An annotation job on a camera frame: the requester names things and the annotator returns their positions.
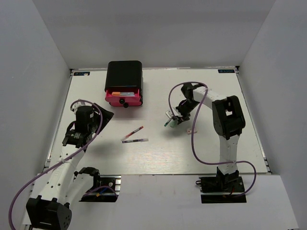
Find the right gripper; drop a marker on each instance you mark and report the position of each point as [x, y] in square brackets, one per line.
[184, 117]

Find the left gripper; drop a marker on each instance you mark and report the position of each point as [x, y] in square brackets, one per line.
[106, 115]

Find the green pen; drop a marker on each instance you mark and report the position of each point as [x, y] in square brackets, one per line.
[168, 122]

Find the white eraser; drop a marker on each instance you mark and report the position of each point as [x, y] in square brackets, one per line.
[190, 131]

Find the orange highlighter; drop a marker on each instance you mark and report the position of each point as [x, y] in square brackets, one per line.
[116, 93]

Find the pink top drawer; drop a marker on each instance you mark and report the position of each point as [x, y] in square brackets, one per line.
[124, 101]

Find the blue highlighter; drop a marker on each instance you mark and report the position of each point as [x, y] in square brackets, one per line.
[127, 94]

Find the red pen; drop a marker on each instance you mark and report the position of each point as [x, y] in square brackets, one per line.
[131, 133]

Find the purple pen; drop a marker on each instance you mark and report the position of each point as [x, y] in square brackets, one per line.
[135, 140]

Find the green highlighter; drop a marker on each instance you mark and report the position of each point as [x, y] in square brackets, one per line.
[173, 124]

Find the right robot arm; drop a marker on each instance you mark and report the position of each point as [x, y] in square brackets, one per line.
[228, 121]

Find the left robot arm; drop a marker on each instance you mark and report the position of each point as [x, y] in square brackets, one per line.
[52, 208]

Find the black drawer cabinet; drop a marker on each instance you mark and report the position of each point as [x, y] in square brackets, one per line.
[126, 73]

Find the left corner label sticker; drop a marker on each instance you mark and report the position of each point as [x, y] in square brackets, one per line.
[83, 73]

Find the corner label sticker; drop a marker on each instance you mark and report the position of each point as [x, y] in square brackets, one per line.
[226, 70]
[83, 73]

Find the right corner label sticker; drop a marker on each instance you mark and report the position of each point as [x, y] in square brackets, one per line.
[226, 70]

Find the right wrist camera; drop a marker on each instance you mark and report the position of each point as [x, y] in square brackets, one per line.
[172, 114]

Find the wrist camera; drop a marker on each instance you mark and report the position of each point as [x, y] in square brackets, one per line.
[74, 107]
[172, 114]

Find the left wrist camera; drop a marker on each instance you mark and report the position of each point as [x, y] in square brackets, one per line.
[74, 107]

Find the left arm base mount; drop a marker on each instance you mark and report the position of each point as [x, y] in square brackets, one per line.
[107, 191]

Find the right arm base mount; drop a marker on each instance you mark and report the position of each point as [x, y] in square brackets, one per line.
[213, 193]

